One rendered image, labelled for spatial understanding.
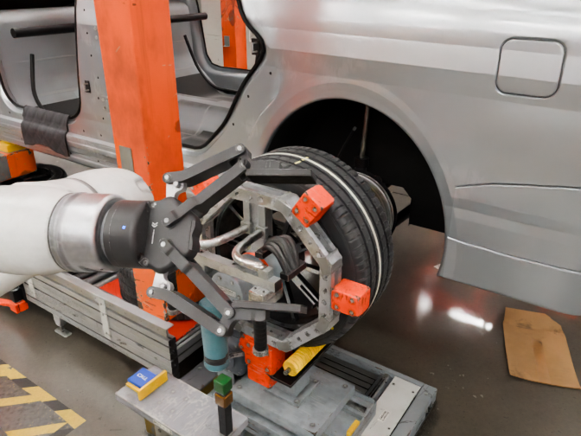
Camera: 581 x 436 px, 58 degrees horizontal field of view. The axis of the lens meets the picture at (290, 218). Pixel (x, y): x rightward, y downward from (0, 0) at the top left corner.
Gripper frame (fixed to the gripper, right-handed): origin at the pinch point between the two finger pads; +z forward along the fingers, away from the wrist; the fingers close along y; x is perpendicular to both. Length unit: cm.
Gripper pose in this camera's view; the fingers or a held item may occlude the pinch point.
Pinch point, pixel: (298, 240)
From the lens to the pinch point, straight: 53.4
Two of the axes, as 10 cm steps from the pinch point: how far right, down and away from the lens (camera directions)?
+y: -0.8, 9.7, -2.1
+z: 9.7, 0.3, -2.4
